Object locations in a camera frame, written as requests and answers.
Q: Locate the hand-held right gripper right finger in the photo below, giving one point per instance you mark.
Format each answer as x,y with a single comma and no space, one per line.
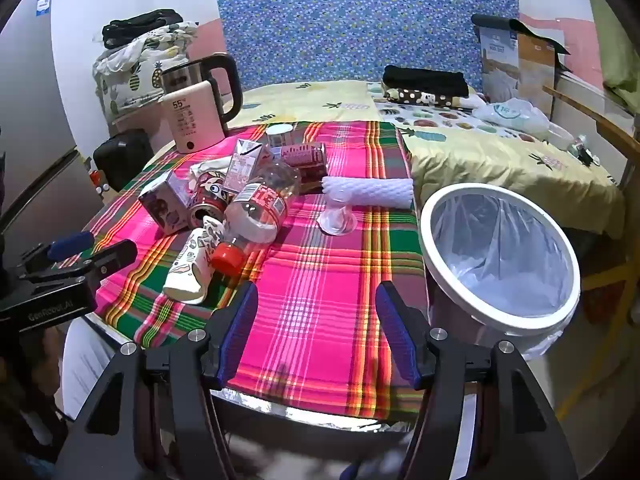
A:
395,330

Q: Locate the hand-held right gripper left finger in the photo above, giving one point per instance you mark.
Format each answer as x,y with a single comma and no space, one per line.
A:
240,330

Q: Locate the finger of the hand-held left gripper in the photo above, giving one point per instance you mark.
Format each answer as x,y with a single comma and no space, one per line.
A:
70,246
115,256

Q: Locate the printed paper cup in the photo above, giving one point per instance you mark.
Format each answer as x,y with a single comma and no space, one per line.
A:
187,270

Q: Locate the purple drink carton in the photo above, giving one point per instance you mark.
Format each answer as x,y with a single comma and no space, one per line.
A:
165,200

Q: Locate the white round bin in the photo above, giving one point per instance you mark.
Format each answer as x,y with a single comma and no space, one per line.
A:
500,320

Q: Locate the red drink can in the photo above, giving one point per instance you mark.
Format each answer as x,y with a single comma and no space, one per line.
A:
207,200

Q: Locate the clear plastic bottle red cap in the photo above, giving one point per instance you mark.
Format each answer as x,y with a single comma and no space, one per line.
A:
255,205

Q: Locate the white pink milk carton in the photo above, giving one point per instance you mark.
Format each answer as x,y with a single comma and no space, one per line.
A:
242,160

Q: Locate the pink drink can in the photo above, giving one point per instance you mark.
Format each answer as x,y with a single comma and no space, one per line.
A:
302,155

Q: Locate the small red container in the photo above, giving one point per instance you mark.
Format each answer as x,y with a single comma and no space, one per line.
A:
95,177

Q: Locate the black case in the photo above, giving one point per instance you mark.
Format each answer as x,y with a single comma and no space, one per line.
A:
120,157

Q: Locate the clear plastic jelly cup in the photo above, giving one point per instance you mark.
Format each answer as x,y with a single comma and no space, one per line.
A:
337,222

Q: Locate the clear plastic bin liner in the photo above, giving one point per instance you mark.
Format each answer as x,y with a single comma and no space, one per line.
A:
500,260

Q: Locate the white foam net sleeve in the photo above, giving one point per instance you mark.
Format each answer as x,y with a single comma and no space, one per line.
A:
370,191

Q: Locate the grey refrigerator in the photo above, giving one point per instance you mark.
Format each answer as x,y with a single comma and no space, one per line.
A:
30,110

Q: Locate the pink bottle warmer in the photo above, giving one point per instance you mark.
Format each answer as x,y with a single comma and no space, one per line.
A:
192,120

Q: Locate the pineapple print bedding pile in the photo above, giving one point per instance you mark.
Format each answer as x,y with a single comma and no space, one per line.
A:
130,77

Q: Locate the yellow pineapple bedsheet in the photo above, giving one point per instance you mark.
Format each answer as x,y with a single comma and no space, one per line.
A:
500,170

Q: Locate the clear cup with white lid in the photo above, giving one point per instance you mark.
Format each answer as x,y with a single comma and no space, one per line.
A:
278,132

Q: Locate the white fruit print quilt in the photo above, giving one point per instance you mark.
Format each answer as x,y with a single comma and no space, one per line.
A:
440,117

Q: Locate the black clothes bundle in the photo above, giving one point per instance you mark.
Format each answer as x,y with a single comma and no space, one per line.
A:
135,25

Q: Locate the brown polka dot pillow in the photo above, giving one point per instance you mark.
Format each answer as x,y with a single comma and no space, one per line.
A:
415,96

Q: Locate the white plastic bag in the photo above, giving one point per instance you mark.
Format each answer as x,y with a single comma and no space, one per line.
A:
510,115

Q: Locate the black folded cloth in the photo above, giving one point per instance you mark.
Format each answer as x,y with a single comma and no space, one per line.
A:
425,80

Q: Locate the clear plastic container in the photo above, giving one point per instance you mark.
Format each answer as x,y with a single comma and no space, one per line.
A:
560,135

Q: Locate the brown cardboard box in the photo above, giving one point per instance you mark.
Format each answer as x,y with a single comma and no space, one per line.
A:
537,70

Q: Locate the blue floral cloth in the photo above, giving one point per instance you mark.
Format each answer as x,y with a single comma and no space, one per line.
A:
350,20

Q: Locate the green cloth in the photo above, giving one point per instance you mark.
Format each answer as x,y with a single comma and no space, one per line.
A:
617,45

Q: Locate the wooden frame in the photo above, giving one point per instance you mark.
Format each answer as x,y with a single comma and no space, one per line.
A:
600,120

